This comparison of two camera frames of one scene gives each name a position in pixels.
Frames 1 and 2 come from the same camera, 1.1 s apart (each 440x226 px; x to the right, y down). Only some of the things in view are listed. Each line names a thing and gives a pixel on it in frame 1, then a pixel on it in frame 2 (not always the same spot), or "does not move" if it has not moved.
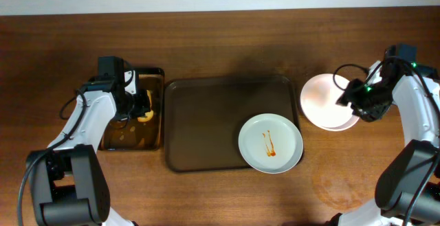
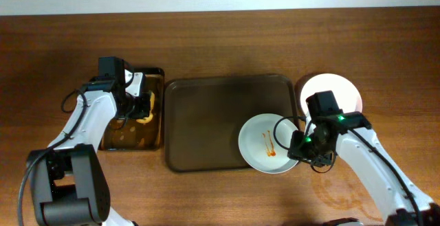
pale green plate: (271, 143) does not move
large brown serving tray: (204, 117) does not move
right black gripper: (353, 95) -> (297, 147)
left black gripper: (141, 103) does not move
